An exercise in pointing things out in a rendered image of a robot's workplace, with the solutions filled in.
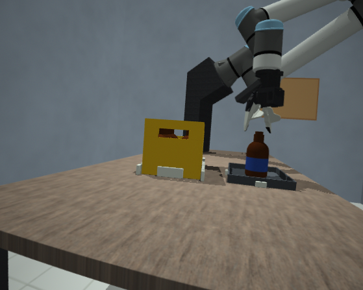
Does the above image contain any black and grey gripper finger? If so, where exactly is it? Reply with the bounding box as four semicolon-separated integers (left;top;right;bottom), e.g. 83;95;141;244
244;93;264;131
262;106;281;134

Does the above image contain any yellow bottle crate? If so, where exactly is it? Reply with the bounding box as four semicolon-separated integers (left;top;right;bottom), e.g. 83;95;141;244
142;118;205;180

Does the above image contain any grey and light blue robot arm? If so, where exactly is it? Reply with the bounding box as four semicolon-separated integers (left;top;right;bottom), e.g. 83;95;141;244
214;0;363;104

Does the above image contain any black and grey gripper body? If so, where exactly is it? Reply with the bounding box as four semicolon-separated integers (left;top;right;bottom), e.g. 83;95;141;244
252;69;284;108

